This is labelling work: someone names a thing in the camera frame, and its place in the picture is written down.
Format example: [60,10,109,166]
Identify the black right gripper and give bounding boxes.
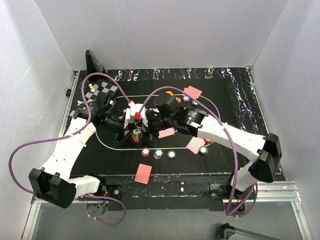
[136,111,175,149]

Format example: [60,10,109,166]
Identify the red poker chip stack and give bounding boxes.
[141,148,150,157]

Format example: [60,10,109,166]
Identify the red burn card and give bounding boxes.
[158,127,175,139]

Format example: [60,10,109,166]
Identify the blue poker chip stack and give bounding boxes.
[153,149,163,160]

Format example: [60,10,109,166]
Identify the green poker chip stack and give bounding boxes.
[167,150,176,159]

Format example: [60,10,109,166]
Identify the red cards bottom edge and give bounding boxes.
[134,163,152,185]

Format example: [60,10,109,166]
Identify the yellow big blind button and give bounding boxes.
[165,91,173,96]

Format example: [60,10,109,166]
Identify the blue chips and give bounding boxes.
[182,95,190,103]

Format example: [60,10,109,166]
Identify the green chips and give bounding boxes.
[199,146,208,155]
[191,100,199,106]

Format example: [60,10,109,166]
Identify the red playing card box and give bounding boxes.
[124,129,141,144]

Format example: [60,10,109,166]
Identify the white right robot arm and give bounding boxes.
[134,94,282,199]

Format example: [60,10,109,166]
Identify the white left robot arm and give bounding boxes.
[28,93,124,209]

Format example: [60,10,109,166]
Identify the white chess piece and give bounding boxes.
[89,84,96,93]

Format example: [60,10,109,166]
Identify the black white chess board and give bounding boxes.
[69,79,120,120]

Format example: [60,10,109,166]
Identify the black chess board lid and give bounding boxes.
[85,50,107,83]

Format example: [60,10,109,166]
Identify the black poker felt mat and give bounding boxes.
[71,67,268,177]

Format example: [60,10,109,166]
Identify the black case bottom right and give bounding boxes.
[215,223,277,240]

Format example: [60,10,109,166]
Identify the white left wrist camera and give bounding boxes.
[124,101,148,128]

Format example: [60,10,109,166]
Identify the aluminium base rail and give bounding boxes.
[22,180,313,240]

